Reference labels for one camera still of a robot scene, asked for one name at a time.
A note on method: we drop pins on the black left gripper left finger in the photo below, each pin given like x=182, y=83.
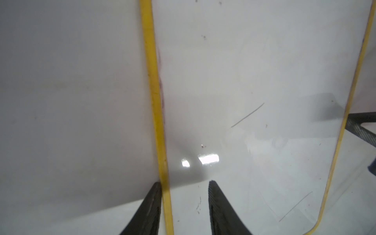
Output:
x=146, y=220

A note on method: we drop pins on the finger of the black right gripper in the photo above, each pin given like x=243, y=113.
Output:
x=354, y=122

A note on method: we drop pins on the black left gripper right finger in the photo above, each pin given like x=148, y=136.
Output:
x=223, y=218

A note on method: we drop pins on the yellow-framed whiteboard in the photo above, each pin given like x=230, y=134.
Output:
x=255, y=96

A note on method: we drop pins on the blue-framed whiteboard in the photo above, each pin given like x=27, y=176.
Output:
x=76, y=125

